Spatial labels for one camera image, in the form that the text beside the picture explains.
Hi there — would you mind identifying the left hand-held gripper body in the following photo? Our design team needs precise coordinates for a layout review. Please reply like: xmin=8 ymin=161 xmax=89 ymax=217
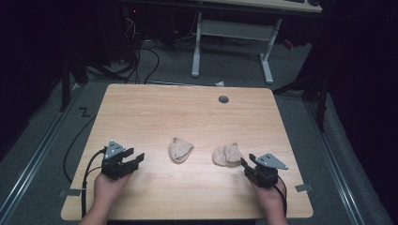
xmin=100 ymin=140 xmax=136 ymax=181

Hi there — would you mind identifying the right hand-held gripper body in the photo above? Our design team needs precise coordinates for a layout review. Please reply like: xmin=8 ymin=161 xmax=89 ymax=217
xmin=245 ymin=152 xmax=289 ymax=189

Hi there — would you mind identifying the beige sock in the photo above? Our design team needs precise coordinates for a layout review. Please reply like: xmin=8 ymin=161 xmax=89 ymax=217
xmin=168 ymin=136 xmax=195 ymax=164
xmin=211 ymin=142 xmax=244 ymax=168

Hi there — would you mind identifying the person's left hand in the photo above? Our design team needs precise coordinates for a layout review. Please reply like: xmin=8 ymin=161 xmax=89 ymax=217
xmin=93 ymin=171 xmax=133 ymax=208

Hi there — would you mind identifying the person's right hand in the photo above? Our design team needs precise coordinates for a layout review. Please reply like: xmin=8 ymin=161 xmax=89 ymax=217
xmin=251 ymin=178 xmax=287 ymax=218

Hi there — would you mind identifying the grey tape piece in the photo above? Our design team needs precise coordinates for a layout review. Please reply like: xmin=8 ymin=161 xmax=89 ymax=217
xmin=295 ymin=183 xmax=314 ymax=193
xmin=58 ymin=187 xmax=83 ymax=198

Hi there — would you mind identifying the black metal stand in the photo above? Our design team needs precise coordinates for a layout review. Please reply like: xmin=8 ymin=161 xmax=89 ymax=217
xmin=271 ymin=69 xmax=331 ymax=133
xmin=58 ymin=54 xmax=90 ymax=113

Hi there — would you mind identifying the white-framed desk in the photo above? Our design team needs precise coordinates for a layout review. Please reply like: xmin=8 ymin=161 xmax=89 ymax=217
xmin=190 ymin=0 xmax=324 ymax=86

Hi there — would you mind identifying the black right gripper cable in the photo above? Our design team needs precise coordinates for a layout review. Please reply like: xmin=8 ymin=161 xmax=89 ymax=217
xmin=273 ymin=175 xmax=289 ymax=218

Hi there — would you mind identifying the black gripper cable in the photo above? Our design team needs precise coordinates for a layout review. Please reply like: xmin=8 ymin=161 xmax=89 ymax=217
xmin=80 ymin=147 xmax=108 ymax=219
xmin=273 ymin=175 xmax=289 ymax=218

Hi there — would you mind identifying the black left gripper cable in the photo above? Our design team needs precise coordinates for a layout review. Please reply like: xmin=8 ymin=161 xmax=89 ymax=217
xmin=80 ymin=147 xmax=108 ymax=219

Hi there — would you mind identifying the black floor cable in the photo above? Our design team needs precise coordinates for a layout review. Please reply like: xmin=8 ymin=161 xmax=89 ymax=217
xmin=62 ymin=114 xmax=99 ymax=184

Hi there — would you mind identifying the metal floor rail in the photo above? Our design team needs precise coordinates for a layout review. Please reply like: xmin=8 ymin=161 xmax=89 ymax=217
xmin=304 ymin=101 xmax=367 ymax=225
xmin=0 ymin=83 xmax=83 ymax=223

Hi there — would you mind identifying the bundle of black cables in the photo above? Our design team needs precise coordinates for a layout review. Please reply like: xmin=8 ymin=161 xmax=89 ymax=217
xmin=84 ymin=15 xmax=161 ymax=85

